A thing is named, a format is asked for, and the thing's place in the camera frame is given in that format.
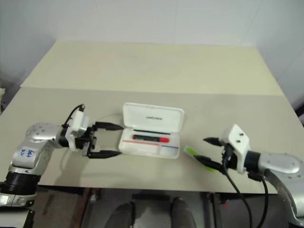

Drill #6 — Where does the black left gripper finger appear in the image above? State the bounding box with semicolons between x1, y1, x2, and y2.
94;121;124;131
89;150;121;159

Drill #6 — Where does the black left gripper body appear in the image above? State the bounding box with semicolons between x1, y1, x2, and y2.
75;126;97;158

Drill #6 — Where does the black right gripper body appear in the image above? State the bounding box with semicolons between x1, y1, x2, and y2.
221;143;238;170

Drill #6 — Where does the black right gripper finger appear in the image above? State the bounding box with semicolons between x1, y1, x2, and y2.
202;136;222;146
196;155;225;173

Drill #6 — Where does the green marker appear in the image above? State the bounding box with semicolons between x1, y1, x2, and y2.
183;145;216;172

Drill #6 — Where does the white plastic pencil case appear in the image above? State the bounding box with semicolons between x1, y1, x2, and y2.
118;102;185;160

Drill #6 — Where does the red and black marker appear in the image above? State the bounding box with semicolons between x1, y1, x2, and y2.
132;134;171;144

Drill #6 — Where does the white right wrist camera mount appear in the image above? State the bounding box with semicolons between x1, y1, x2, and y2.
219;123;251;175

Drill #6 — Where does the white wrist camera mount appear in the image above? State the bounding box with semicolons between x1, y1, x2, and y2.
219;123;251;175
62;111;90;151

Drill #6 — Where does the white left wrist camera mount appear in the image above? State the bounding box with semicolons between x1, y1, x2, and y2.
62;111;90;151

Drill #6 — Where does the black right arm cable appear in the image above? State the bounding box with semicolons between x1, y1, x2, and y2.
248;171;270;228
223;144;254;228

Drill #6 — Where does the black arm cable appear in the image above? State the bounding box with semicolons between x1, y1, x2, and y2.
248;171;270;228
223;144;254;228
65;104;86;125

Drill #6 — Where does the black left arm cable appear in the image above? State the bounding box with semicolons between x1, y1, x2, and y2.
65;104;86;125

